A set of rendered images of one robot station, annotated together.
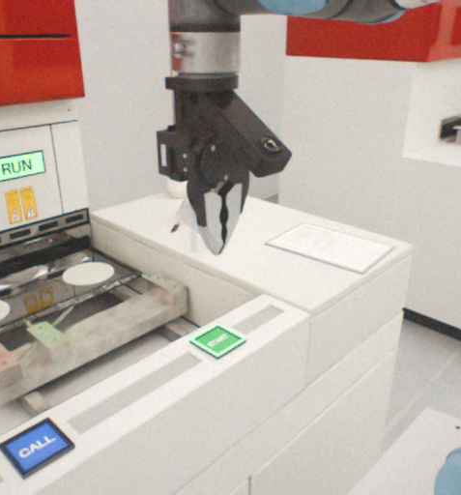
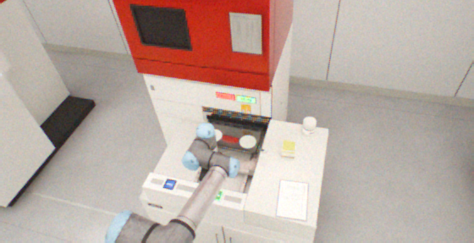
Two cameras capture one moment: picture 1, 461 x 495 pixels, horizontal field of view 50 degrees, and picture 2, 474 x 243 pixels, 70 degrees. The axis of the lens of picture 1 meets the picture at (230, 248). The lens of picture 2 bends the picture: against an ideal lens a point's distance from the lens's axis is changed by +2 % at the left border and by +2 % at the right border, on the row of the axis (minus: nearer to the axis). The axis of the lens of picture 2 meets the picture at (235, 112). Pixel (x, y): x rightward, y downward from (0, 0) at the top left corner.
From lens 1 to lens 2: 1.44 m
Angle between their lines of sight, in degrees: 57
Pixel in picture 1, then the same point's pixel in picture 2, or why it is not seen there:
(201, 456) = not seen: hidden behind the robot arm
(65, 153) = (264, 101)
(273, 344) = (225, 207)
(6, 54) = (241, 76)
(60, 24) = (261, 72)
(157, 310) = (243, 169)
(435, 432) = not seen: outside the picture
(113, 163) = (418, 46)
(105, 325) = not seen: hidden behind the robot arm
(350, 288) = (266, 216)
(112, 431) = (179, 193)
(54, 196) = (257, 110)
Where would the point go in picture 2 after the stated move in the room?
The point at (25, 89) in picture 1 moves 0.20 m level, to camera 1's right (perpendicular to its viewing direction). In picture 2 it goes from (246, 85) to (265, 107)
